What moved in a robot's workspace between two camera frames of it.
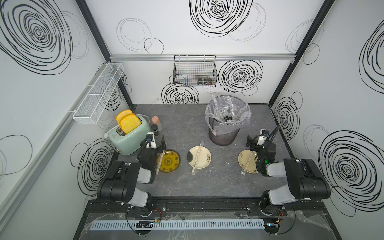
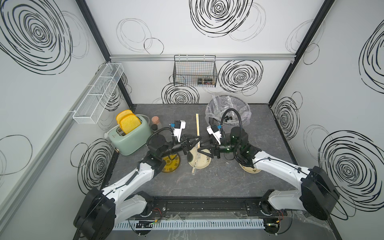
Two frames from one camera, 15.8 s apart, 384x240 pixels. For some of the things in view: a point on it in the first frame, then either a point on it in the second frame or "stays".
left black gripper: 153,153 -> 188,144
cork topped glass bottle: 155,120 stays
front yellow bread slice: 129,123 stays
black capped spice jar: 154,129 stays
